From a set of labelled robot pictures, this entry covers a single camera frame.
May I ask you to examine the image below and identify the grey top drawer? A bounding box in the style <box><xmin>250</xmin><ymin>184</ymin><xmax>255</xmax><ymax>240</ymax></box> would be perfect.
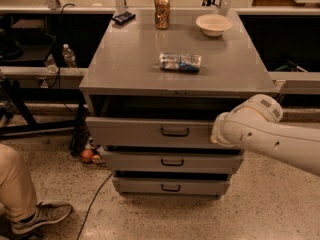
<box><xmin>86</xmin><ymin>117</ymin><xmax>222</xmax><ymax>149</ymax></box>

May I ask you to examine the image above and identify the grey drawer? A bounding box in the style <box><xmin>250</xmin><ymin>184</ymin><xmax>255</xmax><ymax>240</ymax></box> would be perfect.
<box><xmin>113</xmin><ymin>177</ymin><xmax>230</xmax><ymax>196</ymax></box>
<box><xmin>103</xmin><ymin>151</ymin><xmax>243</xmax><ymax>174</ymax></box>
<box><xmin>86</xmin><ymin>117</ymin><xmax>222</xmax><ymax>149</ymax></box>

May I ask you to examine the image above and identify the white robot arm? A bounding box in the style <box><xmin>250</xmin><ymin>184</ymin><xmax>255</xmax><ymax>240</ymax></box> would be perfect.
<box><xmin>211</xmin><ymin>94</ymin><xmax>320</xmax><ymax>176</ymax></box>

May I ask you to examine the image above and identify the grey metal drawer cabinet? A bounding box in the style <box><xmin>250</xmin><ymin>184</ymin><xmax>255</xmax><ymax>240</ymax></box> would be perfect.
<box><xmin>80</xmin><ymin>9</ymin><xmax>276</xmax><ymax>181</ymax></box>

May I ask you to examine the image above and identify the grey middle drawer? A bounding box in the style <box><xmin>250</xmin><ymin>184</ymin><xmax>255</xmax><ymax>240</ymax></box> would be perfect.
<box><xmin>103</xmin><ymin>151</ymin><xmax>243</xmax><ymax>174</ymax></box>

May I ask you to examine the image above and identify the grey bottom drawer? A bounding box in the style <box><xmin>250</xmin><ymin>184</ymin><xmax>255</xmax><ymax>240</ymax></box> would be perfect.
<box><xmin>113</xmin><ymin>177</ymin><xmax>230</xmax><ymax>196</ymax></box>

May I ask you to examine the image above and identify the crushed plastic water bottle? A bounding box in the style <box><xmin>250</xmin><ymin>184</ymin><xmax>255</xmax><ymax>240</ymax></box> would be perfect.
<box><xmin>159</xmin><ymin>53</ymin><xmax>202</xmax><ymax>73</ymax></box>

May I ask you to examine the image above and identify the red apple on floor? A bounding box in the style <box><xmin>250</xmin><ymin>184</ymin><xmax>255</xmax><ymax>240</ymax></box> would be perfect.
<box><xmin>81</xmin><ymin>149</ymin><xmax>94</xmax><ymax>162</ymax></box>

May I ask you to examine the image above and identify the black snack packet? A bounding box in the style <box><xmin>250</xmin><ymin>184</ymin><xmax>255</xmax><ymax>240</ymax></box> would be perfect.
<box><xmin>112</xmin><ymin>11</ymin><xmax>136</xmax><ymax>25</ymax></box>

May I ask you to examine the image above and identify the white paper bowl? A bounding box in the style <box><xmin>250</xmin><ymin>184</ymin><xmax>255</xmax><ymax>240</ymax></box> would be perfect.
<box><xmin>196</xmin><ymin>14</ymin><xmax>233</xmax><ymax>37</ymax></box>

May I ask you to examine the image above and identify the clear plastic water bottle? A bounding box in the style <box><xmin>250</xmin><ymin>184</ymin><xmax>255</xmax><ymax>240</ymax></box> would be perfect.
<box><xmin>62</xmin><ymin>44</ymin><xmax>77</xmax><ymax>68</ymax></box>

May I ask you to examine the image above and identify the gold soda can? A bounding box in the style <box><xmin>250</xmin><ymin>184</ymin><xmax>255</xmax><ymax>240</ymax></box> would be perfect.
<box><xmin>154</xmin><ymin>0</ymin><xmax>170</xmax><ymax>30</ymax></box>

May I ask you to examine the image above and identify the grey sneaker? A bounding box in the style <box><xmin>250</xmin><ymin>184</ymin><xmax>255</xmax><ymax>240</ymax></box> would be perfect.
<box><xmin>11</xmin><ymin>203</ymin><xmax>73</xmax><ymax>235</ymax></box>

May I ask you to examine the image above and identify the person's leg in khaki trousers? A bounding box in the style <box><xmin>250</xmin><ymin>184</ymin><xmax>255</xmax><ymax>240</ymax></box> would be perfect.
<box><xmin>0</xmin><ymin>144</ymin><xmax>37</xmax><ymax>222</ymax></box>

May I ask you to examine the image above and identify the black floor cable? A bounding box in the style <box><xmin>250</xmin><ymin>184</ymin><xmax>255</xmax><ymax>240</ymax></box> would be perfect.
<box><xmin>75</xmin><ymin>172</ymin><xmax>114</xmax><ymax>240</ymax></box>

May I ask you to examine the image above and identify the black metal stand frame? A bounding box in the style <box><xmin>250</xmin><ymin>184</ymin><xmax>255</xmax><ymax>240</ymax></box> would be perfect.
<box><xmin>0</xmin><ymin>70</ymin><xmax>88</xmax><ymax>137</ymax></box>

